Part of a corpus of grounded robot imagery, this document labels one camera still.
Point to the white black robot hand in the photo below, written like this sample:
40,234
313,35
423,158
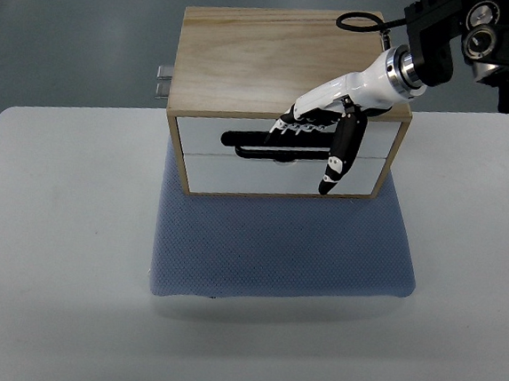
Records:
347,102

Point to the black drawer handle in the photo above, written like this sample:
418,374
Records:
283,148

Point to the white top drawer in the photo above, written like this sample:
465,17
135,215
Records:
202,135

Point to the white drawer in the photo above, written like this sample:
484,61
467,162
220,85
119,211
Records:
202,135
231,174

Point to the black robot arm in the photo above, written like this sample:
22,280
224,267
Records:
483,29

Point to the wooden drawer cabinet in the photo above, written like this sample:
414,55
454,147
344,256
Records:
255,63

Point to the white bottom drawer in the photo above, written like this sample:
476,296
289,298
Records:
231,174

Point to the blue textured mat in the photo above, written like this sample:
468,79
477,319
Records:
219,247

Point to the grey metal floor bracket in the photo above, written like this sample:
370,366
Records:
164,78

